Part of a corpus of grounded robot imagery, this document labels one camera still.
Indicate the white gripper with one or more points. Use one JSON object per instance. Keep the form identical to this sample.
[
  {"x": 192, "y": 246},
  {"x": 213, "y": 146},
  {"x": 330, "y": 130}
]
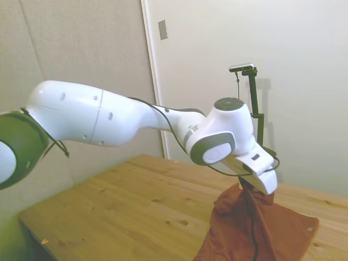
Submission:
[{"x": 261, "y": 168}]

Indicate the rust orange shorts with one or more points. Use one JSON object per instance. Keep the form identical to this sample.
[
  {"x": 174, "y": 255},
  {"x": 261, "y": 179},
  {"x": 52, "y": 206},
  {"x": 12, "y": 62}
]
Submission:
[{"x": 244, "y": 231}]

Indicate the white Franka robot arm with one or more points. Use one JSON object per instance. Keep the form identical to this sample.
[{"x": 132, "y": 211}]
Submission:
[{"x": 81, "y": 114}]

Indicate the small orange tape scrap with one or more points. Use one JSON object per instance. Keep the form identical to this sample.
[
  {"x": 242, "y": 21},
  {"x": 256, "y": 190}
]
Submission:
[{"x": 44, "y": 241}]

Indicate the black camera stand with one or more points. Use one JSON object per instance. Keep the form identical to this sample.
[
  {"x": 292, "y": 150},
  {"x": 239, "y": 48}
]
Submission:
[{"x": 254, "y": 98}]

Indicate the grey camera on stand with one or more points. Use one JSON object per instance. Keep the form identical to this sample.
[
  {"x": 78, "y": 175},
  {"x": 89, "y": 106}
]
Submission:
[{"x": 242, "y": 67}]

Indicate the white door frame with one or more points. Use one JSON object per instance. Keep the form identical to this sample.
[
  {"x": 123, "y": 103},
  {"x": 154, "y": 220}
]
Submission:
[{"x": 155, "y": 81}]

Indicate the grey wall switch plate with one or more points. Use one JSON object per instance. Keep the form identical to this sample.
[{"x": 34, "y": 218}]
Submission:
[{"x": 163, "y": 30}]

